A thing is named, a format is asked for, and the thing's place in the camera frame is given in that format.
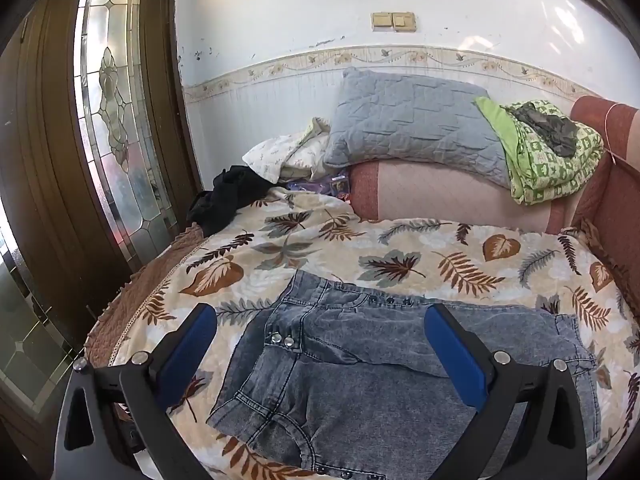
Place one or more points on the green patterned blanket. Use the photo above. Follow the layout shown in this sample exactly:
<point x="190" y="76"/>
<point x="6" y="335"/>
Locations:
<point x="540" y="175"/>

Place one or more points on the white floral pillow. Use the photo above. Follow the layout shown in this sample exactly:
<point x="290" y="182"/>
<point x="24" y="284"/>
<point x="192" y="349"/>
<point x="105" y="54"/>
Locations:
<point x="270" y="152"/>

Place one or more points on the glass side panel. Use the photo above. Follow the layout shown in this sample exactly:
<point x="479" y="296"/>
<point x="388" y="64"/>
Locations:
<point x="30" y="335"/>

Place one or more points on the grey quilted pillow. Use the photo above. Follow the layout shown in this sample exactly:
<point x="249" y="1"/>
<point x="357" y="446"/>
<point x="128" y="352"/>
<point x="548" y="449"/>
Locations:
<point x="400" y="120"/>

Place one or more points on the beige light switch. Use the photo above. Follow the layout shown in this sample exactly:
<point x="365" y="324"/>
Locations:
<point x="404" y="20"/>
<point x="381" y="20"/>

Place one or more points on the dark grey cloth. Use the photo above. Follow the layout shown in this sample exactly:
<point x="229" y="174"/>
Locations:
<point x="550" y="130"/>

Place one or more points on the black garment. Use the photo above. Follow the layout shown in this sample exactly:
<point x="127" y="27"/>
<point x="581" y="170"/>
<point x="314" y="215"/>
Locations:
<point x="230" y="195"/>

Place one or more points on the leaf print bedspread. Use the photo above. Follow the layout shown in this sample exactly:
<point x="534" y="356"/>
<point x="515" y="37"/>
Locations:
<point x="400" y="240"/>

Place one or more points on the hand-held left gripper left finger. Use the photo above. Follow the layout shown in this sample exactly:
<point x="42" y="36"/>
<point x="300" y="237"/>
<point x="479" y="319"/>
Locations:
<point x="187" y="355"/>

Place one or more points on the pink padded bolster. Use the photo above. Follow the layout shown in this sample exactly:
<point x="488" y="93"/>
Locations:
<point x="440" y="195"/>

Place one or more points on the wooden door with stained glass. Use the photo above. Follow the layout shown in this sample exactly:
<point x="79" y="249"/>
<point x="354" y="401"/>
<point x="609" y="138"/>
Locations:
<point x="50" y="135"/>

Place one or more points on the purple printed packet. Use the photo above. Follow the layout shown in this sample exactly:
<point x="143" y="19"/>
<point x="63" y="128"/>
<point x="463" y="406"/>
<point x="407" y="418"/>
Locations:
<point x="325" y="185"/>

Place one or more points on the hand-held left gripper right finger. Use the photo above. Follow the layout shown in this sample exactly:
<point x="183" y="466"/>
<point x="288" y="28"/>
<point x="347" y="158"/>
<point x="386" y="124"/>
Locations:
<point x="457" y="355"/>

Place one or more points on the brown quilted blanket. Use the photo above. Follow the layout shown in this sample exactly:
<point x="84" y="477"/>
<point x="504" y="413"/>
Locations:
<point x="150" y="280"/>

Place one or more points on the grey denim pants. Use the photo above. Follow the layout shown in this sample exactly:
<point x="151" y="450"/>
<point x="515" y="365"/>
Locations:
<point x="350" y="385"/>

